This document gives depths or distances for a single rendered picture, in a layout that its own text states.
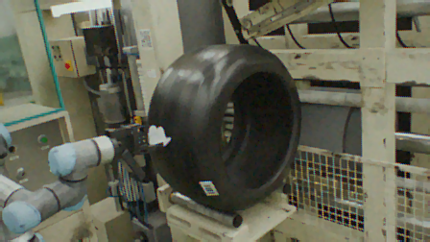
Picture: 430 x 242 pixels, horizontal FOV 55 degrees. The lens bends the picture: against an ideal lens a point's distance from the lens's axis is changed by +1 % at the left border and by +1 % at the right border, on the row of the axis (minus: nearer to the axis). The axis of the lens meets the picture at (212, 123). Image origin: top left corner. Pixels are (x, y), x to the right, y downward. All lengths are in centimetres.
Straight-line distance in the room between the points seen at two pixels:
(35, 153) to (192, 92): 78
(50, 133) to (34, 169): 16
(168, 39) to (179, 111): 42
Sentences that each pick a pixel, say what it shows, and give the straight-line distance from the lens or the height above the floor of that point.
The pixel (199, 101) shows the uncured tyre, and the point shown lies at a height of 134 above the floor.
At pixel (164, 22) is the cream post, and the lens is 158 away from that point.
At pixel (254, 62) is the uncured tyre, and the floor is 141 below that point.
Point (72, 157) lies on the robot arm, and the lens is 108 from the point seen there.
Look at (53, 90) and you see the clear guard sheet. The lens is 175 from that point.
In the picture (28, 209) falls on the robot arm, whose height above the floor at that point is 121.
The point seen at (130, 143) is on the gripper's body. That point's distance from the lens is 118.
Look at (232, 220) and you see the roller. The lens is 141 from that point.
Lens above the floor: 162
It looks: 17 degrees down
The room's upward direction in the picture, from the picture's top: 8 degrees counter-clockwise
